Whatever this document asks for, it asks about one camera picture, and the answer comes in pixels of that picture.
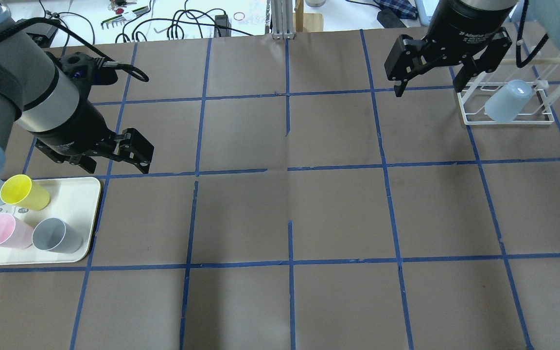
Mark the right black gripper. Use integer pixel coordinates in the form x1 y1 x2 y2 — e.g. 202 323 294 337
385 0 517 97

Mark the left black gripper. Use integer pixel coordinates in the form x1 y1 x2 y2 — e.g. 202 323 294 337
34 101 154 175

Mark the light blue plastic cup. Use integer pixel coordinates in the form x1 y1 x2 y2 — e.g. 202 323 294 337
485 79 534 123

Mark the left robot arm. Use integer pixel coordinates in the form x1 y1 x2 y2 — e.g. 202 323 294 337
0 5 154 174

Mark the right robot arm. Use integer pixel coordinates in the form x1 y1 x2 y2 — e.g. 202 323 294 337
385 0 560 97

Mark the yellow plastic cup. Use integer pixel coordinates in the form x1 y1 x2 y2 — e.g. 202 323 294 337
0 174 51 210

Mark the grey plastic cup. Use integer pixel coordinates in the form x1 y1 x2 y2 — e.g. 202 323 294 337
32 218 84 253

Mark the pink plastic cup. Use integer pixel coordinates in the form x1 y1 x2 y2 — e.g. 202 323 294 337
0 213 34 249

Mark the cream plastic tray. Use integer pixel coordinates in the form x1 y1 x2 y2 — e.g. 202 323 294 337
0 177 103 265

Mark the plaid fabric pouch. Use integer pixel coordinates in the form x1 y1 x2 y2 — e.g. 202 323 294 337
374 0 419 20

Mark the black power adapter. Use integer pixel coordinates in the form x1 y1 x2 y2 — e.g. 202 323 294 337
376 8 407 29

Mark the hex key set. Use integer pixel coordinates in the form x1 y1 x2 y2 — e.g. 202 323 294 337
100 6 151 30

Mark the wooden mug stand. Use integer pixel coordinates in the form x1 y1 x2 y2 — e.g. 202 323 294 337
293 0 324 33

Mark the white wire cup rack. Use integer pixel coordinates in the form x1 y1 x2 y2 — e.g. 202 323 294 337
457 53 560 126

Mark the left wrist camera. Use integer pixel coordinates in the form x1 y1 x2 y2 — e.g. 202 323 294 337
56 52 118 86

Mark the black cable bundle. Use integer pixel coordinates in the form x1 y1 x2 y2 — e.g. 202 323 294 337
115 9 254 43

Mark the aluminium frame post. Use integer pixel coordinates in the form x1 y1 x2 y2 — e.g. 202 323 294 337
267 0 295 40

